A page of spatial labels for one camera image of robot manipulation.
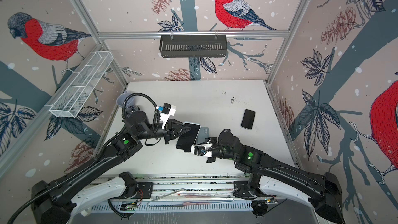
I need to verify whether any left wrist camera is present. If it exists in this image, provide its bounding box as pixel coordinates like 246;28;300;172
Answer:
156;103;176;129

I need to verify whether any black wire wall basket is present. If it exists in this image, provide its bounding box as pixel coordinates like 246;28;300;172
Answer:
159;35;228;58

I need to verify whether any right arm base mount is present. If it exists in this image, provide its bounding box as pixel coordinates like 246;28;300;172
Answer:
233;180;276;200

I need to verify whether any dark grey flower dish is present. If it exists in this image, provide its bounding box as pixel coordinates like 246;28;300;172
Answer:
125;105;140;115

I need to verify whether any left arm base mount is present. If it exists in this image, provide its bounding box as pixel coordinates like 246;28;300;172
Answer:
112;181;154;200

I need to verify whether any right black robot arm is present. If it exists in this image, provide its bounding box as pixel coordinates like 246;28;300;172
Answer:
191;129;345;224

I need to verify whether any lavender bowl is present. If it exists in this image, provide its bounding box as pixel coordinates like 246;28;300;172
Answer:
116;92;135;108

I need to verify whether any light blue phone case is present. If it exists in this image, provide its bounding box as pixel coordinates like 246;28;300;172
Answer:
196;127;209;145

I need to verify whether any aluminium front rail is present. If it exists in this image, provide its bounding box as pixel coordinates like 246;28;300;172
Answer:
69;174;324;214

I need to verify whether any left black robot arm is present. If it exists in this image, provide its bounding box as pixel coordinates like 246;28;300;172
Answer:
8;93;191;224

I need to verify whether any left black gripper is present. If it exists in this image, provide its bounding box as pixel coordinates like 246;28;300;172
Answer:
136;119;190;145

